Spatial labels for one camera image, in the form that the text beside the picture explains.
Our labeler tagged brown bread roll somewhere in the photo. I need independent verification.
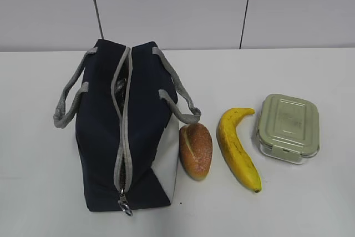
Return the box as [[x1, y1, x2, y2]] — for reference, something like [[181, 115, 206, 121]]
[[179, 123, 212, 181]]

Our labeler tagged navy insulated lunch bag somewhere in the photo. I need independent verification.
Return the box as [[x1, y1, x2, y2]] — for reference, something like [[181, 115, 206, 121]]
[[53, 39, 201, 215]]

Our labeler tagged yellow banana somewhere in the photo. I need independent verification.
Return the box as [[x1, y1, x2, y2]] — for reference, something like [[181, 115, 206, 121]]
[[216, 108, 262, 193]]

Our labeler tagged green lidded glass container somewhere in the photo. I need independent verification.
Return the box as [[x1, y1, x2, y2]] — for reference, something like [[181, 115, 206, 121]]
[[255, 94, 320, 165]]

